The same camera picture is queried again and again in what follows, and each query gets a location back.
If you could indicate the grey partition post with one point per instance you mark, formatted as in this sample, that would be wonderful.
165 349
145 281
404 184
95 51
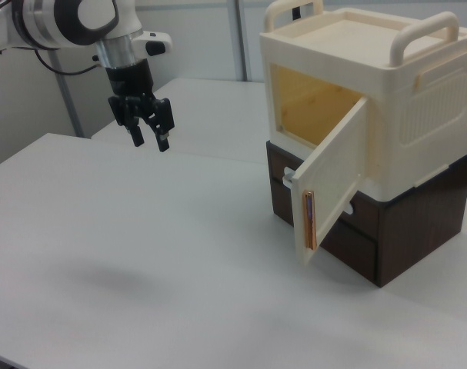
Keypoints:
245 38
65 100

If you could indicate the dark brown drawer unit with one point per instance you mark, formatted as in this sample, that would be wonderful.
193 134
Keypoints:
417 230

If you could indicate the cream cabinet door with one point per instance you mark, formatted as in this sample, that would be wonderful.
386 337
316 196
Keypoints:
333 173

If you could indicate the dark brown lower drawer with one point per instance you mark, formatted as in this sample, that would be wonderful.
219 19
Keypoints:
352 253

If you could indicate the cream plastic cabinet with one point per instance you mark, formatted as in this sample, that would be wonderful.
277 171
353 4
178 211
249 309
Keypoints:
402 107

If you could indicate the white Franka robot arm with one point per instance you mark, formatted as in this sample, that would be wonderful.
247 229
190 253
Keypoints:
44 23

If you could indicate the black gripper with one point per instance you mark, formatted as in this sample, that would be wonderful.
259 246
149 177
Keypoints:
129 78

